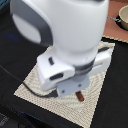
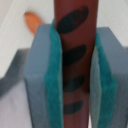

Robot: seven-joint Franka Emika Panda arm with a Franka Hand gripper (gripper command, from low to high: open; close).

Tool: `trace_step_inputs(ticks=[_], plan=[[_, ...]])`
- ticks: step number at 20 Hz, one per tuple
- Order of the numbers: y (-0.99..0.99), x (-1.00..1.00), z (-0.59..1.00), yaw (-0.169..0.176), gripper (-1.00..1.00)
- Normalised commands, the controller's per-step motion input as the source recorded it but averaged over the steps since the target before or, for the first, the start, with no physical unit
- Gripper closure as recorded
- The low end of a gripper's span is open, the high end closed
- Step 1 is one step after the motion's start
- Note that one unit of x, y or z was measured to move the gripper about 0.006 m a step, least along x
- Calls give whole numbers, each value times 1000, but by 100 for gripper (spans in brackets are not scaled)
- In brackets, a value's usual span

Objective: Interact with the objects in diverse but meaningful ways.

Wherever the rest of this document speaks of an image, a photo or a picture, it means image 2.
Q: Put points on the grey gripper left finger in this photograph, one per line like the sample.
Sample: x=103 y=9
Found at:
x=43 y=78

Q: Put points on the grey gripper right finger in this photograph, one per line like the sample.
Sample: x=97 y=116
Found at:
x=109 y=82

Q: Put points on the brown sausage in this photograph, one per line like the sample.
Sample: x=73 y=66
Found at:
x=75 y=21

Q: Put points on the knife with orange handle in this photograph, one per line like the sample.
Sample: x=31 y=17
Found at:
x=32 y=21

